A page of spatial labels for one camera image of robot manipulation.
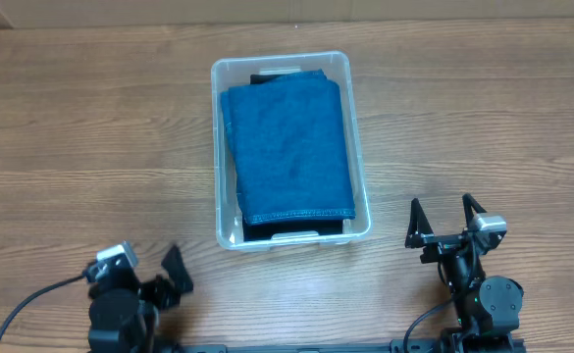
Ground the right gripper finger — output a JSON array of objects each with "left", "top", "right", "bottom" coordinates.
[
  {"left": 404, "top": 198, "right": 434, "bottom": 248},
  {"left": 462, "top": 193, "right": 486, "bottom": 227}
]

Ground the black cloth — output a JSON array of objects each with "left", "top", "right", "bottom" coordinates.
[{"left": 250, "top": 73, "right": 300, "bottom": 85}]

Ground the blue towel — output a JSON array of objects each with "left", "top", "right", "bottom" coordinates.
[{"left": 220, "top": 70, "right": 356, "bottom": 226}]

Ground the clear plastic container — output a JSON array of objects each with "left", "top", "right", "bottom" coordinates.
[{"left": 211, "top": 51, "right": 372, "bottom": 252}]

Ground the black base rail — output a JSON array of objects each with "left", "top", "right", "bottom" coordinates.
[{"left": 168, "top": 332, "right": 528, "bottom": 353}]

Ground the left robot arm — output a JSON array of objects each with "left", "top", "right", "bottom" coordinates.
[{"left": 84, "top": 242, "right": 193, "bottom": 353}]

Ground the cardboard backdrop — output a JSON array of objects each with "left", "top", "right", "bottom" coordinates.
[{"left": 0, "top": 0, "right": 574, "bottom": 29}]

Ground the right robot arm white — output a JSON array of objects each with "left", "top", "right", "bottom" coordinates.
[{"left": 397, "top": 193, "right": 526, "bottom": 353}]

